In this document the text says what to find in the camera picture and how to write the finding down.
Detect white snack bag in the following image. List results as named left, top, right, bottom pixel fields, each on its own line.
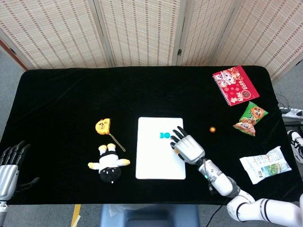
left=239, top=146, right=292, bottom=185

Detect white power strip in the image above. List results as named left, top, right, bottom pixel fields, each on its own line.
left=280, top=107, right=303, bottom=120

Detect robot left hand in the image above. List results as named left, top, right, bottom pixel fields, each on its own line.
left=0, top=140, right=40, bottom=201

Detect black power cables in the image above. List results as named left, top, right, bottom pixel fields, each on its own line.
left=276, top=93, right=291, bottom=109

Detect red spiral calendar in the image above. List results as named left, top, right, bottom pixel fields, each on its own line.
left=212, top=65, right=260, bottom=107

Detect green snack bag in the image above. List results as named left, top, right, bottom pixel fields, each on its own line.
left=232, top=101, right=269, bottom=137

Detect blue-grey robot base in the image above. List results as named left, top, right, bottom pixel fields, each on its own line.
left=98, top=203, right=201, bottom=227

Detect black and white sneaker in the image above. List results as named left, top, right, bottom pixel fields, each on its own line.
left=287, top=130, right=303, bottom=164

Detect black and white plush toy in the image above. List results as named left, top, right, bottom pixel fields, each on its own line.
left=88, top=143, right=131, bottom=184

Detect white magnetic board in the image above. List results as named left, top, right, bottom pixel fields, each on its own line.
left=135, top=117, right=187, bottom=180

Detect black velvet tablecloth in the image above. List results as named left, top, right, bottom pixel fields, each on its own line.
left=0, top=65, right=303, bottom=205

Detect woven folding screen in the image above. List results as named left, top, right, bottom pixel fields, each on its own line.
left=0, top=0, right=303, bottom=81

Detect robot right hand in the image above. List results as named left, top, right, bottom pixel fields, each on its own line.
left=169, top=126, right=205, bottom=165

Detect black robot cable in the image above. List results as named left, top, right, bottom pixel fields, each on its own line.
left=207, top=203, right=228, bottom=227

